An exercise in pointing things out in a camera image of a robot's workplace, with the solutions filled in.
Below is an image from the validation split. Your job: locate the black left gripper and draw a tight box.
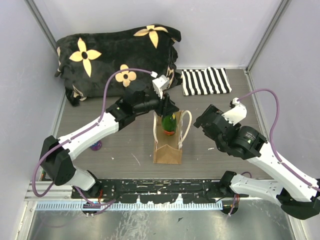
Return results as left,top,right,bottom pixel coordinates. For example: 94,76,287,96
134,88,180,118

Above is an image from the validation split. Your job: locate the green glass bottle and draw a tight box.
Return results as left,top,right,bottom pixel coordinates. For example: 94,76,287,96
161,113,177,136

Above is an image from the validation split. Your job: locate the watermelon print canvas bag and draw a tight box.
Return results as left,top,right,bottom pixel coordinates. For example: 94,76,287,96
152,110,193,165

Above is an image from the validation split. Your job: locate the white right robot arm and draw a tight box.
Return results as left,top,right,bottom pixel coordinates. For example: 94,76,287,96
194,103,320,220

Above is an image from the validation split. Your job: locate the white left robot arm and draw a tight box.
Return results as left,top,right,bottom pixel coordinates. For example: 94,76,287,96
39,83,179,198

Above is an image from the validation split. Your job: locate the black white striped cloth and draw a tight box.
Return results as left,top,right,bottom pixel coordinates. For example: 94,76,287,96
181,67,232,96

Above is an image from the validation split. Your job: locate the purple Fanta can left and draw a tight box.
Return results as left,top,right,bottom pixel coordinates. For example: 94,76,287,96
90,140,102,151

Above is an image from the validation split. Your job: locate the black floral plush blanket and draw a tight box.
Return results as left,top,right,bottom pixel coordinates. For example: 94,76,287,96
55,24,182,107

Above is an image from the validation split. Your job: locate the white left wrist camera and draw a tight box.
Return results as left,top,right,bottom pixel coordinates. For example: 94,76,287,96
152,75,170,99

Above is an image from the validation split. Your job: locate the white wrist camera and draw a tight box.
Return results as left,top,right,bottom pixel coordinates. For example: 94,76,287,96
152,75,170,99
222,97,247,125

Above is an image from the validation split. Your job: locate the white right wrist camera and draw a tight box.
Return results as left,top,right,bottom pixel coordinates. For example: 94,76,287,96
222,97,247,125

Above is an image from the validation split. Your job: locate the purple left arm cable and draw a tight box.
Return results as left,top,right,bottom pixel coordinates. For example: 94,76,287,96
33,67,157,198

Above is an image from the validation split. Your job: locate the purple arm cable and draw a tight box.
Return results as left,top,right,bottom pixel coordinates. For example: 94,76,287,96
237,87,283,161
33,67,157,198

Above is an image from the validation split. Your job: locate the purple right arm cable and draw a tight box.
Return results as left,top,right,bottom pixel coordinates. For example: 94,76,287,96
237,87,283,161

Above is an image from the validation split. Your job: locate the white slotted cable duct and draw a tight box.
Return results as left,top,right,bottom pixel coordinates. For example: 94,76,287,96
35,201,223,211

